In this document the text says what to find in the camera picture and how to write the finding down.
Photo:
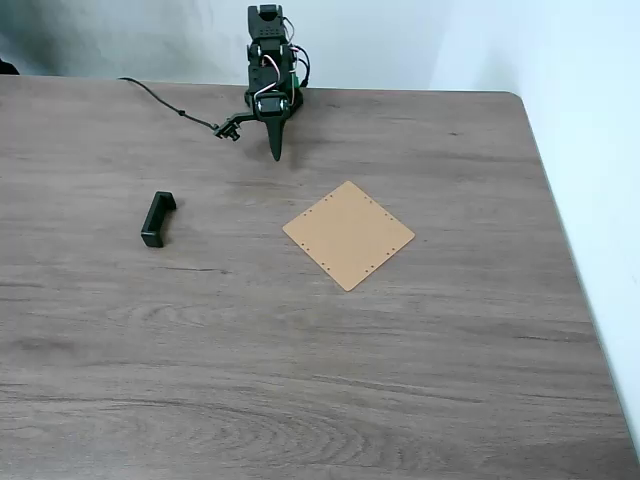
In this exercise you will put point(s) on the dark object behind table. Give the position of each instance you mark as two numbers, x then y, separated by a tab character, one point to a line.
7	68

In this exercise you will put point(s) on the black u-shaped block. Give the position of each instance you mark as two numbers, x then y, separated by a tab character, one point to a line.
156	220

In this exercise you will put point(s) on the tan square board with holes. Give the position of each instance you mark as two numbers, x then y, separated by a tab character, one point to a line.
349	236

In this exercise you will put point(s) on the small black camera module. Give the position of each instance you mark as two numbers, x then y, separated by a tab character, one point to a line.
229	128

